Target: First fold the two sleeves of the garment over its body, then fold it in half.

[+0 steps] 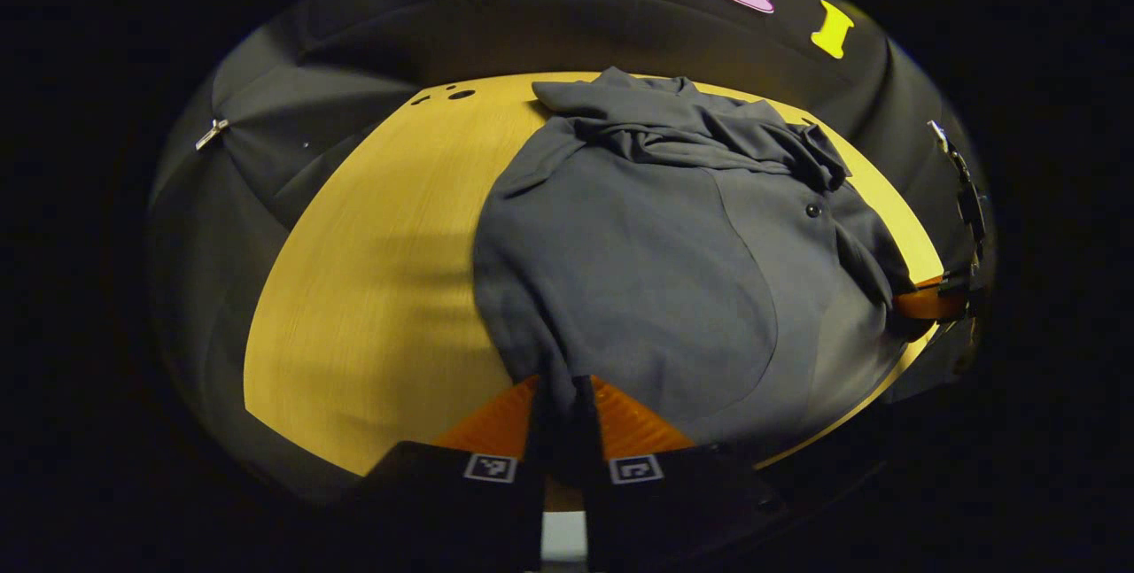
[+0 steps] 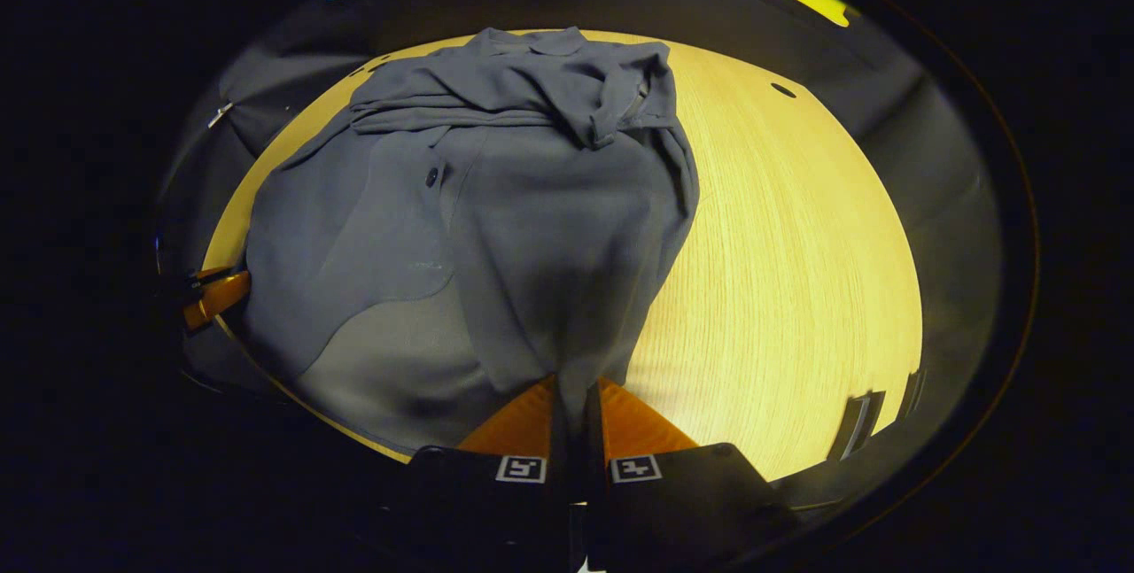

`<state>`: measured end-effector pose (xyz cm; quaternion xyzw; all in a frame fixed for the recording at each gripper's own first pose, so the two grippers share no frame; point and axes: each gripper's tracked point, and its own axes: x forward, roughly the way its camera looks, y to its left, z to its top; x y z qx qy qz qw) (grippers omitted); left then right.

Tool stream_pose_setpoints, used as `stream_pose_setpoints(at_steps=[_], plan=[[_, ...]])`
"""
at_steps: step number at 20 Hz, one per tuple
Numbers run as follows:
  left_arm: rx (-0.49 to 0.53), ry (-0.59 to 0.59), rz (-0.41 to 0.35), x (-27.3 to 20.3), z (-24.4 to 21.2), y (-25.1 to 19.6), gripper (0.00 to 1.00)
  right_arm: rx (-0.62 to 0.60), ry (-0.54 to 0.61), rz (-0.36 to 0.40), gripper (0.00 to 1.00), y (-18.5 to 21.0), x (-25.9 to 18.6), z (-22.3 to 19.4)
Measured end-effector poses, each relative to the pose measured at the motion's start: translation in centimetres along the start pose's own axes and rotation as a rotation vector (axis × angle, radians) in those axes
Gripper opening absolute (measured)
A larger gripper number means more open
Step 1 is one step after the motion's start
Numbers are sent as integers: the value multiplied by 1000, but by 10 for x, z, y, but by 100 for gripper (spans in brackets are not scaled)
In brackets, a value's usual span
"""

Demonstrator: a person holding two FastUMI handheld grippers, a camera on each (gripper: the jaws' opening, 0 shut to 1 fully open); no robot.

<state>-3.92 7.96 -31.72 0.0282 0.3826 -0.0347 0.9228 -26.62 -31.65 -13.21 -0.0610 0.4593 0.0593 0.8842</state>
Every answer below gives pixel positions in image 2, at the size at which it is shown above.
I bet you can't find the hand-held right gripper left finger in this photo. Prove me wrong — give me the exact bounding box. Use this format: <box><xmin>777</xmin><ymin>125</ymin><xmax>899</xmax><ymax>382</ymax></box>
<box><xmin>390</xmin><ymin>376</ymin><xmax>561</xmax><ymax>570</ymax></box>

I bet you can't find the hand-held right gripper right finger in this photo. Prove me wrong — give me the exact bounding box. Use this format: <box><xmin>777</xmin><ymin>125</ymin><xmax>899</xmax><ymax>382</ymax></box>
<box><xmin>592</xmin><ymin>378</ymin><xmax>798</xmax><ymax>570</ymax></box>

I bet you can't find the dark flat bar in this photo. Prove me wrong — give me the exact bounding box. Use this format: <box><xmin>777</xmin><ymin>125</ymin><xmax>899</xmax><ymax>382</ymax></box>
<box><xmin>897</xmin><ymin>369</ymin><xmax>928</xmax><ymax>423</ymax></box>
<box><xmin>827</xmin><ymin>390</ymin><xmax>887</xmax><ymax>463</ymax></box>

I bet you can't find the grey button-up shirt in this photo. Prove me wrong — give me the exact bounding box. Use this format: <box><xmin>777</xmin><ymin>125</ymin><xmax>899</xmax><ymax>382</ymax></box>
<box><xmin>241</xmin><ymin>27</ymin><xmax>701</xmax><ymax>459</ymax></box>

